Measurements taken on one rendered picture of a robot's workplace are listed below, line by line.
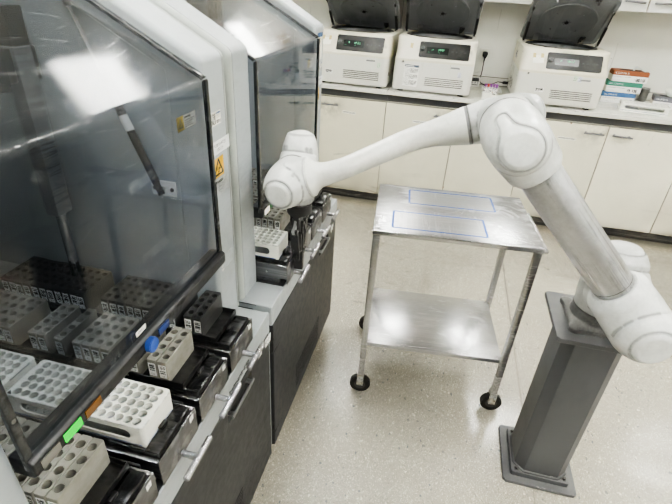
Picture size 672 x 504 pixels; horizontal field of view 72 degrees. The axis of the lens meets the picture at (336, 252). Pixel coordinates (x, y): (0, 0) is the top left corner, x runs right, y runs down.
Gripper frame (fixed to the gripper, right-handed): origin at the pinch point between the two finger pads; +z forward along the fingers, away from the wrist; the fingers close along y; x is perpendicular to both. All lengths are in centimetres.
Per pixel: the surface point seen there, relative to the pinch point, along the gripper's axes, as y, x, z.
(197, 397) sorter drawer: 61, -3, 0
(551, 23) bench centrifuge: -268, 101, -59
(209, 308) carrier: 41.3, -9.8, -7.8
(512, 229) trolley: -42, 70, -2
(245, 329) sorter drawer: 37.8, -2.2, -0.3
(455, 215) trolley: -47, 49, -2
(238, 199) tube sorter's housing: 18.2, -11.3, -26.8
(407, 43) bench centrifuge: -235, 5, -42
